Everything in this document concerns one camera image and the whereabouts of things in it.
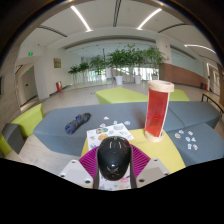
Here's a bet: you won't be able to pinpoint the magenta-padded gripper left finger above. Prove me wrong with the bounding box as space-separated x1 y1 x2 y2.
58 146 101 190

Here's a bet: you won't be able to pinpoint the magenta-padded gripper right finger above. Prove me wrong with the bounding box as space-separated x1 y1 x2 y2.
128 144 171 190

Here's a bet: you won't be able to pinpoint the black computer mouse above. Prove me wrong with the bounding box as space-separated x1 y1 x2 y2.
96 135 132 182

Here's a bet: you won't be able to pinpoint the long grey upholstered bench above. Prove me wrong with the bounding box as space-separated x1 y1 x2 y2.
33 101 174 158

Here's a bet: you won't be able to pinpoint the group of small stickers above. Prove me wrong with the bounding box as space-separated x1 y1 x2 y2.
174 129 199 151

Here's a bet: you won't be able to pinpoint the white sticker sheet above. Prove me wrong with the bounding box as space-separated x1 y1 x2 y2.
86 123 135 151

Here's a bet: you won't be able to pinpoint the folded dark blue umbrella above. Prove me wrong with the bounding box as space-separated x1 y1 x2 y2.
64 112 92 136

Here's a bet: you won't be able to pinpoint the red panel wooden tower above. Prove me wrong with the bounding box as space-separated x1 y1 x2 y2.
143 79 175 144

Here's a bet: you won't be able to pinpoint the lime green seat grey cushion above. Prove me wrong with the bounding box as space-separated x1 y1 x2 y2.
0 103 44 156

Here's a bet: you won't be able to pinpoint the lime green bench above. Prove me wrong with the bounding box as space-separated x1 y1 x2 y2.
169 89 191 102
95 87 149 105

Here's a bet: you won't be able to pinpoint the wooden chair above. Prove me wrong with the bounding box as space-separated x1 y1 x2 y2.
201 91 224 116

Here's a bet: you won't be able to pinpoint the row of potted plants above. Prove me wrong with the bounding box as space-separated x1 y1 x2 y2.
67 44 166 86

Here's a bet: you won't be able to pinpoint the ceiling strip lights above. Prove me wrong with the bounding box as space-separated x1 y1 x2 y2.
36 0 218 54

